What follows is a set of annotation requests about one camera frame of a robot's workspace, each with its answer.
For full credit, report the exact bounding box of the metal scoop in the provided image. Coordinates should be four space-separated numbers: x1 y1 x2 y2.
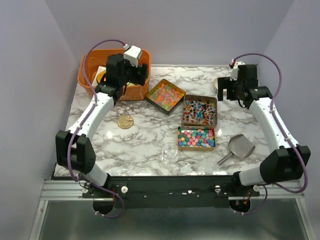
217 134 256 166

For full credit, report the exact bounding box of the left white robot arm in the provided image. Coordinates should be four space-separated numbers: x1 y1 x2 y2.
55 53 149 198

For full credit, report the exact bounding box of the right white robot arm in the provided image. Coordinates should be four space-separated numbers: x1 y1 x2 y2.
217 62 311 196

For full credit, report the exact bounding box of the tin of translucent star candies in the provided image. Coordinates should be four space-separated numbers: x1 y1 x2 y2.
145 79 186 116

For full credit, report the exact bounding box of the tin of pastel star candies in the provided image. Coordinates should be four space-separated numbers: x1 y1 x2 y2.
177 126 216 151

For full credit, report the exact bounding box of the white ceramic bowl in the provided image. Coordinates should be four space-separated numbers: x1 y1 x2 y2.
213 78 227 95

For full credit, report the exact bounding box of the white box in bin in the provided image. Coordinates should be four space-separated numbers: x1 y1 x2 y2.
91 66 106 88

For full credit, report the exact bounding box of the orange bowl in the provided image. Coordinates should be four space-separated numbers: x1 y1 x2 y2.
96 70 106 84

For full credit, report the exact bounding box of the tin of mini lollipops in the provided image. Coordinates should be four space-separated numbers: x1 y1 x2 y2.
181 94 218 127

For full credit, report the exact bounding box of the orange plastic bin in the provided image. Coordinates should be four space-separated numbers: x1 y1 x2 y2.
77 48 151 101

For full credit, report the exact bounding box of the clear glass bowl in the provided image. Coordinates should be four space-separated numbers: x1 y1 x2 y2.
161 142 179 163

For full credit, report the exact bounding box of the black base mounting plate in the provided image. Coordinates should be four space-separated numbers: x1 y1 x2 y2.
82 175 260 209

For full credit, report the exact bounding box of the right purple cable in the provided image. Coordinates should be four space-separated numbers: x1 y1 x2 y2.
229 52 309 216

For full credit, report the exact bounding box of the purple cable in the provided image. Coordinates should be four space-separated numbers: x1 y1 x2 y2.
67 39 129 218
229 52 309 216

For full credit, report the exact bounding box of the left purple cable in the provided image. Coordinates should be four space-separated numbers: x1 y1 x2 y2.
67 39 129 218

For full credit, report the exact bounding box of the aluminium frame rail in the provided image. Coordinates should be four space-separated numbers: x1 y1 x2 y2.
40 180 305 201

